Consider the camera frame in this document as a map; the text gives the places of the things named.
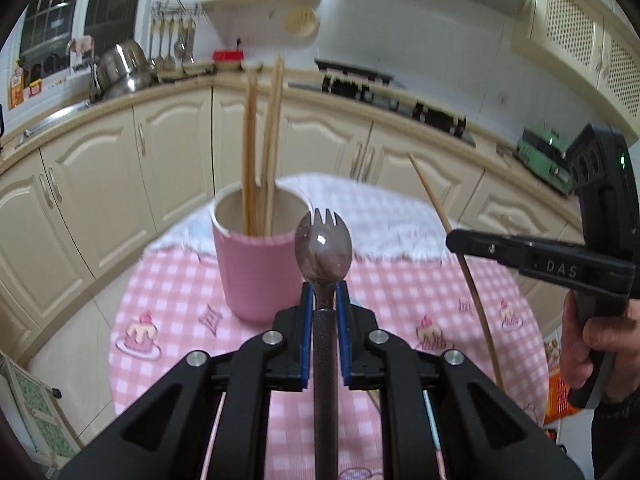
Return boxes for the wooden chopstick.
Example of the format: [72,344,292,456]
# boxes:
[406,152,506,394]

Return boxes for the dark brown spork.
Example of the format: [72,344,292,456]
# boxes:
[295,208,352,479]

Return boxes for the cream lower kitchen cabinets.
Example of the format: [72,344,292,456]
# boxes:
[1,76,582,361]

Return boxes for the dark kitchen window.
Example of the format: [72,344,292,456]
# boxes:
[17,0,138,84]

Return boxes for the person's right hand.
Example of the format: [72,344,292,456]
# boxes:
[560,292,640,402]

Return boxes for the green appliance on counter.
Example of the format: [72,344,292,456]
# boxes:
[515,126,573,196]

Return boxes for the pink checkered tablecloth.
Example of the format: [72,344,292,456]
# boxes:
[108,171,551,480]

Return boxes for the black gas stove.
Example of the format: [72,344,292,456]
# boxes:
[288,58,476,148]

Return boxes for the pink utensil cup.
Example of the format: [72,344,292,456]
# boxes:
[210,182,310,325]

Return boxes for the chopstick in cup leftmost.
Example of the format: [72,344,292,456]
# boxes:
[242,70,257,236]

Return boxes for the red container on counter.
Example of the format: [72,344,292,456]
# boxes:
[213,49,245,64]

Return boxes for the steel pot on counter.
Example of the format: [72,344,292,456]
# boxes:
[91,40,156,102]

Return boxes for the orange snack box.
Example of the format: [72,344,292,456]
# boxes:
[8,58,42,110]

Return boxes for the hanging utensil rack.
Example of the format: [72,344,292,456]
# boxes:
[148,0,205,74]

